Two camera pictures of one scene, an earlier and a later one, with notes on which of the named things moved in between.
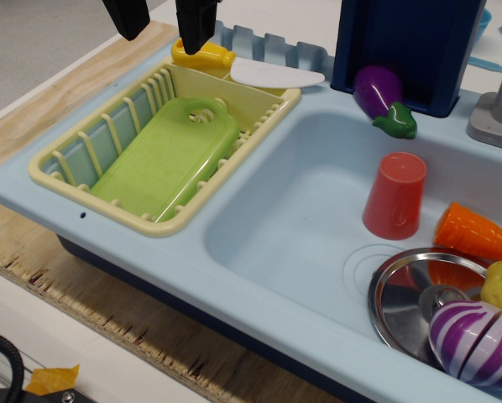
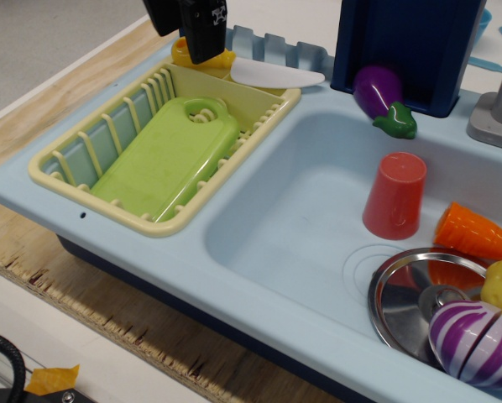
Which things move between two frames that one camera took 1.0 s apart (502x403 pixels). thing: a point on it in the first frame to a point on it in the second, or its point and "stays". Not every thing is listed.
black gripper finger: [130, 17] to [164, 13]
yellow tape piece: [47, 380] stays
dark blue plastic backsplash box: [430, 44] stays
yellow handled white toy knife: [244, 72] stays
